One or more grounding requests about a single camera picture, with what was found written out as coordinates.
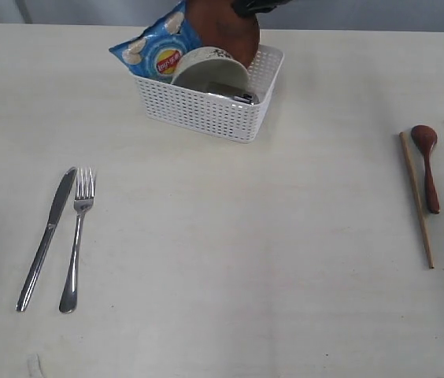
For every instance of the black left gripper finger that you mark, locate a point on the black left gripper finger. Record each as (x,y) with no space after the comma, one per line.
(248,8)

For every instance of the brown round plate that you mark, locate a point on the brown round plate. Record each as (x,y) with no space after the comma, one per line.
(218,25)

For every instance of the grey ceramic bowl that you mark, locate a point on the grey ceramic bowl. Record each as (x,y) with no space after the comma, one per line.
(204,65)

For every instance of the blue chips bag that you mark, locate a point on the blue chips bag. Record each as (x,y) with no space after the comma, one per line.
(155,53)

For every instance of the wooden chopstick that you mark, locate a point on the wooden chopstick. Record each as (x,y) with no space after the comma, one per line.
(417,199)

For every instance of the dark red wooden spoon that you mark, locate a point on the dark red wooden spoon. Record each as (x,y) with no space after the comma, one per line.
(425,139)

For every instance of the silver fork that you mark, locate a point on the silver fork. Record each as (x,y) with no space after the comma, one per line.
(83,202)

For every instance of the silver table knife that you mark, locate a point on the silver table knife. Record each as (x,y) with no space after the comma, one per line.
(58,204)

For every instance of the metal cup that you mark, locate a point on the metal cup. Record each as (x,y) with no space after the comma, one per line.
(233,93)

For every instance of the white perforated plastic basket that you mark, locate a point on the white perforated plastic basket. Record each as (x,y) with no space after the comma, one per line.
(209,114)

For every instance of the tape piece on table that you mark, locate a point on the tape piece on table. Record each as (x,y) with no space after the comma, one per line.
(34,366)

